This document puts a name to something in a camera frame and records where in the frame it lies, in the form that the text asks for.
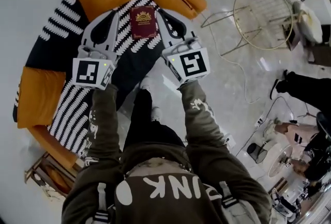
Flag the person's legs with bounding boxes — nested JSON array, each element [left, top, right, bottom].
[[123, 88, 187, 149]]

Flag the grey harness strap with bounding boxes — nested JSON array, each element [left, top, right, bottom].
[[92, 183, 110, 224], [218, 181, 249, 224]]

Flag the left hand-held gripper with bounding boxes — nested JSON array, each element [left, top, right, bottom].
[[72, 10, 120, 89]]

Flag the person's right forearm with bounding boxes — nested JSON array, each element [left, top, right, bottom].
[[177, 80, 230, 153]]

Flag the white cable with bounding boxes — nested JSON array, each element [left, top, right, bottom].
[[206, 22, 261, 104]]

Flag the dark red book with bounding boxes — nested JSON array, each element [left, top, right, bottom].
[[129, 6, 159, 40]]

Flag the gold frame stool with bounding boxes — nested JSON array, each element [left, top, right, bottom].
[[280, 17, 308, 52]]

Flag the wooden rack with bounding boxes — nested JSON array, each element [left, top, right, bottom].
[[24, 152, 84, 199]]

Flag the gold wire round table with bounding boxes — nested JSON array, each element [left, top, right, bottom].
[[201, 0, 295, 57]]

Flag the person's olive sweatshirt torso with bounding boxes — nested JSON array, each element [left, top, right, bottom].
[[61, 124, 273, 224]]

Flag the black wire waste bin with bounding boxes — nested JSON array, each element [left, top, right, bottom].
[[246, 142, 270, 165]]

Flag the white power strip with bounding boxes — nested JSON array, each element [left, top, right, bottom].
[[223, 134, 237, 148]]

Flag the black white striped blanket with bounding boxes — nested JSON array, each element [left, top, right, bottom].
[[12, 0, 163, 154]]

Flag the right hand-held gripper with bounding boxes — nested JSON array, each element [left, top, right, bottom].
[[155, 9, 211, 89]]

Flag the person's left forearm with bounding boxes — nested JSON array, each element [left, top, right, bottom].
[[83, 84, 123, 166]]

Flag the cream padded chair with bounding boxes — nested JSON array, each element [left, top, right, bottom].
[[292, 1, 324, 44]]

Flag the white round pot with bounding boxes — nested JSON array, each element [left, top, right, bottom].
[[268, 144, 294, 177]]

